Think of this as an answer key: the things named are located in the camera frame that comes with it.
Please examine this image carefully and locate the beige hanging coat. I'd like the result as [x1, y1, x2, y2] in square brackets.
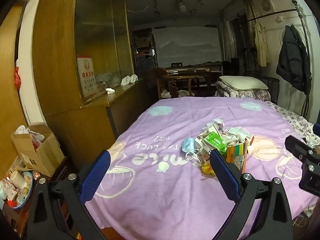
[254, 22, 270, 67]

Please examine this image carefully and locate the small white tissue on cabinet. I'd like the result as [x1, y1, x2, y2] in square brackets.
[105, 88, 115, 94]

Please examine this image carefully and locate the floral folded quilt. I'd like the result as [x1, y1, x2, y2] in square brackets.
[215, 81, 271, 101]

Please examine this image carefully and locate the blue face mask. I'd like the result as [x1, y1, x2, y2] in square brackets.
[181, 137, 199, 160]

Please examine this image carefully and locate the blue plate with clutter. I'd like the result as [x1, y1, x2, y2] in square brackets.
[1, 171, 33, 210]

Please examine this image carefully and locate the white cloth on cabinet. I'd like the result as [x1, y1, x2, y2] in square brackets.
[120, 74, 138, 87]

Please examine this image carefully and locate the black hanging jacket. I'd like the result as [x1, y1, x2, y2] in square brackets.
[276, 25, 312, 95]

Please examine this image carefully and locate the orange striped paper carton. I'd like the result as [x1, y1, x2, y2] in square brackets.
[225, 140, 247, 173]

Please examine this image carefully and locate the large white covered screen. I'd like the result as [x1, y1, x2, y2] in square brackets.
[152, 27, 222, 68]

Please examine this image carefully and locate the wooden armchair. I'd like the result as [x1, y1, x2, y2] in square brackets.
[153, 68, 199, 99]

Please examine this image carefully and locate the brown cardboard box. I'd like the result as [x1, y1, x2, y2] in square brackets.
[10, 123, 65, 177]

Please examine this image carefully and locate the purple printed bed sheet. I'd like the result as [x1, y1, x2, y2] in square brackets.
[86, 97, 319, 239]

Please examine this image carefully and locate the green white medicine box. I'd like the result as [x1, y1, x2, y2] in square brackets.
[204, 132, 227, 155]

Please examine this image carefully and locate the cream pillow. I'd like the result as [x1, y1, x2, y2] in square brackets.
[220, 76, 268, 90]

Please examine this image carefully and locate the red white certificate sign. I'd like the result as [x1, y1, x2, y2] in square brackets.
[77, 56, 97, 98]

